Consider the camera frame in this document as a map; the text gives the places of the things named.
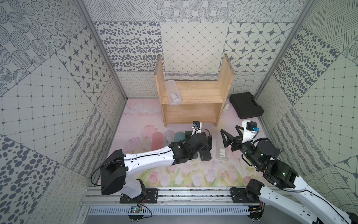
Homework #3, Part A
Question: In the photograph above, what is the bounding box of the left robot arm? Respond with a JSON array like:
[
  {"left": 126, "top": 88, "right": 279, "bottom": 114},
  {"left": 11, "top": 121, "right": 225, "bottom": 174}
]
[{"left": 95, "top": 133, "right": 211, "bottom": 201}]

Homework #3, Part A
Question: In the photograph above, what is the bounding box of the aluminium mounting rail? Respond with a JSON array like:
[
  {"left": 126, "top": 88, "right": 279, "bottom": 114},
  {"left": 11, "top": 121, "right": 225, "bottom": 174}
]
[{"left": 81, "top": 186, "right": 311, "bottom": 207}]

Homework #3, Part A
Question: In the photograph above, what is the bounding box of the small white roll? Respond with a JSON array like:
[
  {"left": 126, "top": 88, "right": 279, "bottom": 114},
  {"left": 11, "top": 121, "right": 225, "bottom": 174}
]
[{"left": 222, "top": 104, "right": 230, "bottom": 112}]

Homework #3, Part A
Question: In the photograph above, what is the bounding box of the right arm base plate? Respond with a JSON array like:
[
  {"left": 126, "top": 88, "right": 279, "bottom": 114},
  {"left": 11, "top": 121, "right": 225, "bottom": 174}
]
[{"left": 229, "top": 187, "right": 260, "bottom": 203}]

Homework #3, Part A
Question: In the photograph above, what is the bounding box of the black plastic tool case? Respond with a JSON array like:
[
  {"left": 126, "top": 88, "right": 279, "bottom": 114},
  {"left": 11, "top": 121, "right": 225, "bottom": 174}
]
[{"left": 229, "top": 92, "right": 264, "bottom": 119}]

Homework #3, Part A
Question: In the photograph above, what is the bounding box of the frosted barcode pencil case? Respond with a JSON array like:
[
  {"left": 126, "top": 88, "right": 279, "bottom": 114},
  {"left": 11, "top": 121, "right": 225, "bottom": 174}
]
[{"left": 215, "top": 137, "right": 228, "bottom": 160}]

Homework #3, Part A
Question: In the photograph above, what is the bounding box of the white vented cable duct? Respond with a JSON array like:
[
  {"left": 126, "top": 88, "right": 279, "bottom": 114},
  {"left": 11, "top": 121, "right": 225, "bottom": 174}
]
[{"left": 88, "top": 205, "right": 250, "bottom": 216}]

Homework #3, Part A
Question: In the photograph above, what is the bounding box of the frosted clear pencil case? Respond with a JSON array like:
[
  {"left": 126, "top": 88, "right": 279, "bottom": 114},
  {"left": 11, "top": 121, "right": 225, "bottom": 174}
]
[{"left": 164, "top": 80, "right": 182, "bottom": 106}]

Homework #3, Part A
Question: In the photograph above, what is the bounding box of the black pencil case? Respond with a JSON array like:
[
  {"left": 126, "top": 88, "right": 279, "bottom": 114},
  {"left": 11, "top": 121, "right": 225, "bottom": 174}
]
[{"left": 199, "top": 148, "right": 212, "bottom": 161}]

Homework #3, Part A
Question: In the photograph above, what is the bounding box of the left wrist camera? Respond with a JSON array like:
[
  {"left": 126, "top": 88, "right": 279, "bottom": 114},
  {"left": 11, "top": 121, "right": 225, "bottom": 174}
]
[{"left": 191, "top": 121, "right": 202, "bottom": 136}]

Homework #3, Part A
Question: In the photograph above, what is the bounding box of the pink pencil case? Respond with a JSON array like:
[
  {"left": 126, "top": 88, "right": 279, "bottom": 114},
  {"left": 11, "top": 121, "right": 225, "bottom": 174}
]
[{"left": 151, "top": 132, "right": 163, "bottom": 151}]

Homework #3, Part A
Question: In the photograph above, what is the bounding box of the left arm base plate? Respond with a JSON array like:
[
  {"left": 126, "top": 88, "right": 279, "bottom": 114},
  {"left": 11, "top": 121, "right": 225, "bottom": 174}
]
[{"left": 120, "top": 188, "right": 159, "bottom": 204}]

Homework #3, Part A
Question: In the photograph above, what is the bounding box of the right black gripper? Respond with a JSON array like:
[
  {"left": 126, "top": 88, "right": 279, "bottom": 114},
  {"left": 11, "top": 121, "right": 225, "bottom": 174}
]
[{"left": 220, "top": 125, "right": 264, "bottom": 170}]

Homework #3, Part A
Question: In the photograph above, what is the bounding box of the dark green pencil case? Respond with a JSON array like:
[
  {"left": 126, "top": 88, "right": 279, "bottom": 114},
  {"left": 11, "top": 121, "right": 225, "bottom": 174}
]
[{"left": 185, "top": 131, "right": 193, "bottom": 139}]

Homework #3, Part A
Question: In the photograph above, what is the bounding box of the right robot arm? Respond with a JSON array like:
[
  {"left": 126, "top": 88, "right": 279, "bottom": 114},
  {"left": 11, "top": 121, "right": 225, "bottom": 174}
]
[{"left": 221, "top": 121, "right": 358, "bottom": 224}]

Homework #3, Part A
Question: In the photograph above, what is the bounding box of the light blue pencil case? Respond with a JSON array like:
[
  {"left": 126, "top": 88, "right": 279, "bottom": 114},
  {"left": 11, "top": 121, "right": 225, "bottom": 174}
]
[{"left": 174, "top": 132, "right": 186, "bottom": 142}]

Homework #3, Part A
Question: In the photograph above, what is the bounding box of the wooden two-tier shelf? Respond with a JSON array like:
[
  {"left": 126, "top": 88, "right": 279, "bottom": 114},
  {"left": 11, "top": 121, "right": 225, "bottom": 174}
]
[{"left": 154, "top": 54, "right": 235, "bottom": 127}]

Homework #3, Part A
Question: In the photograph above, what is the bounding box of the clear pencil case with label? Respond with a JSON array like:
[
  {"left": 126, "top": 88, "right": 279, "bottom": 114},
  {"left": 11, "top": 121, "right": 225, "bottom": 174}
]
[{"left": 162, "top": 130, "right": 174, "bottom": 147}]

